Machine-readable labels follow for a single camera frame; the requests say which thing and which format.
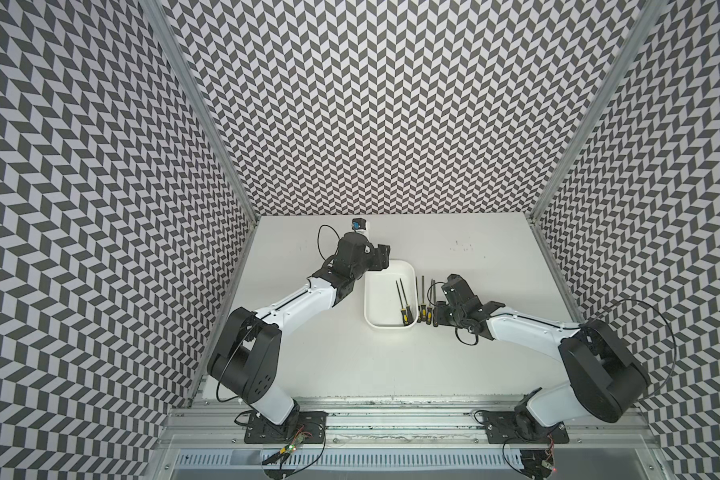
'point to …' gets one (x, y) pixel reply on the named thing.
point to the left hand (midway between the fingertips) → (380, 249)
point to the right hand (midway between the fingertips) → (438, 315)
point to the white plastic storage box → (387, 291)
